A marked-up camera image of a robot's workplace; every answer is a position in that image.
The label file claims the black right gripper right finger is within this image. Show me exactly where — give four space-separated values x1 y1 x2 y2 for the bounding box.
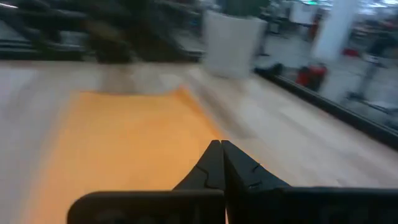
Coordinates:
221 139 398 224

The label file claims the orange microfiber towel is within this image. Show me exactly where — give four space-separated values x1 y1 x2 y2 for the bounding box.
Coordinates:
18 88 225 224

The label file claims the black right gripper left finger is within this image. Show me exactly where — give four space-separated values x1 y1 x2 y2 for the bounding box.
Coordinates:
67 139 226 224

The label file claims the white hexagonal plant pot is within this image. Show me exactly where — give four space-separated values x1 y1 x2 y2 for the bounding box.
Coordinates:
203 11 268 78

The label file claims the red equipment cart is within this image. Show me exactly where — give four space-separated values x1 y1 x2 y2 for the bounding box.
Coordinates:
295 63 327 91

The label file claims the white pillar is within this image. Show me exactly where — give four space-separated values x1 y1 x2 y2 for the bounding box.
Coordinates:
312 0 358 62

